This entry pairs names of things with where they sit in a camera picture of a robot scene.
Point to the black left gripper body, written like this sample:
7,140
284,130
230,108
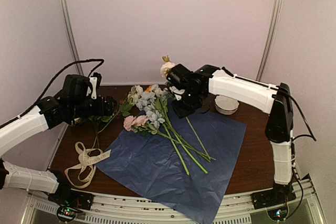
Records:
80,108

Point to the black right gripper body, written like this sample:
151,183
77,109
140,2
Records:
190,104

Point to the orange flower stem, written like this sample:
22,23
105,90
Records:
156,110

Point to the blue wrapping paper sheet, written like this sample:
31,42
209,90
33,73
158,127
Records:
150,167

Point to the white flower stem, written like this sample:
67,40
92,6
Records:
161,105

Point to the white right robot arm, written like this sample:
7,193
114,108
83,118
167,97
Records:
191,88

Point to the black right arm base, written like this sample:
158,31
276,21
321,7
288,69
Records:
278,195

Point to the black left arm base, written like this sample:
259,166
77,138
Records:
66,196

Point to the small patterned cup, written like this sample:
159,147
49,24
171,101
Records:
76,122

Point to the white scalloped bowl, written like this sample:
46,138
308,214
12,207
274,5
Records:
226,105

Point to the cream printed ribbon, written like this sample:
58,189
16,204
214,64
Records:
87,158

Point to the left circuit board with LEDs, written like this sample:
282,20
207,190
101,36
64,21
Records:
65,214

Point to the circuit board with leds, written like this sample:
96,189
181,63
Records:
278,214
65,214

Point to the right circuit board with LEDs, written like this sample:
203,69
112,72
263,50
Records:
278,214

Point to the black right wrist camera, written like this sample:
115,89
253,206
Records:
180,77

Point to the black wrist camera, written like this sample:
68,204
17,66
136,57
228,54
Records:
180,77
78,87

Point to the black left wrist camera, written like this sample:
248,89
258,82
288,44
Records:
78,87

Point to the left aluminium frame post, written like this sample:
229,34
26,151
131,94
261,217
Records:
69,30

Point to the aluminium frame post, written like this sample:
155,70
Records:
69,30
275,15

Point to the right aluminium frame post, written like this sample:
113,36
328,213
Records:
275,15

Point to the aluminium front rail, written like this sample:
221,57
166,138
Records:
235,208

